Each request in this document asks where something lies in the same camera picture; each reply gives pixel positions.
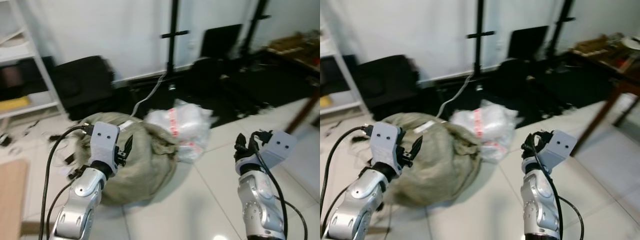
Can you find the white open shelf rack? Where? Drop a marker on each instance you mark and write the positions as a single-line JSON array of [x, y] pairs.
[[40, 60], [340, 65]]

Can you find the black slanted stand pole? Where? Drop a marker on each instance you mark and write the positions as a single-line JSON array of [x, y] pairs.
[[559, 27], [252, 27]]

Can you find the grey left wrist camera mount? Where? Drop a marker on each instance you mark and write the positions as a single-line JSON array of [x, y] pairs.
[[386, 142], [104, 141]]

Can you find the black stand pole with crossbar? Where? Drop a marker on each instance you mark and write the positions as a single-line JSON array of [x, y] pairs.
[[479, 40], [173, 40]]

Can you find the white plastic bag red print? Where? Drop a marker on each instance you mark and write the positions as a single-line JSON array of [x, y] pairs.
[[187, 122], [495, 122]]

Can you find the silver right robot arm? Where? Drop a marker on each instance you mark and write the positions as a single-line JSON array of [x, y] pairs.
[[257, 205], [540, 205]]

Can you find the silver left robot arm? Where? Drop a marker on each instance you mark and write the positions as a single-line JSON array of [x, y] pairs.
[[80, 200], [357, 200]]

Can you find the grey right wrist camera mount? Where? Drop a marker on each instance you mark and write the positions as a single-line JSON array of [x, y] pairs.
[[559, 146], [277, 146]]

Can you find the light wooden board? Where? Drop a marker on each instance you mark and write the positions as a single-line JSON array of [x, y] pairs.
[[12, 200]]

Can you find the olive burlap sack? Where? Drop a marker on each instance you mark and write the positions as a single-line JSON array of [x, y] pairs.
[[445, 160], [150, 160]]

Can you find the white plate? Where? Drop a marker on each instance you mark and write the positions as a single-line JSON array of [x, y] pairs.
[[632, 42]]

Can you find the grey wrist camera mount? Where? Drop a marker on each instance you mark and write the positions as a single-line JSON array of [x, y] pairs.
[[104, 141], [559, 146], [277, 146], [386, 142]]

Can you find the black hard case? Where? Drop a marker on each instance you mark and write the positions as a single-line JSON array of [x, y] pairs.
[[82, 85], [385, 85]]

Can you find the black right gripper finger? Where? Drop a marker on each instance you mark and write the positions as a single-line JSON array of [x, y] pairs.
[[242, 141], [528, 141], [262, 136], [545, 136]]

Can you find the black floor mat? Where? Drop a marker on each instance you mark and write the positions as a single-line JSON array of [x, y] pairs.
[[555, 90], [250, 90]]

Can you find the dark wooden table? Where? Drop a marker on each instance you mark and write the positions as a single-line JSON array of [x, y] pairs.
[[607, 55], [295, 50]]

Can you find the yellow flat item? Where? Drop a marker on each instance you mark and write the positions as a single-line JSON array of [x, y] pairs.
[[324, 101], [14, 104]]

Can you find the black flat panel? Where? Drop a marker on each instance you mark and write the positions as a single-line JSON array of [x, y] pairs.
[[527, 44], [220, 42]]

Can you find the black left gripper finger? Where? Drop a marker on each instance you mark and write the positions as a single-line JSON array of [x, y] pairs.
[[128, 145], [415, 145]]

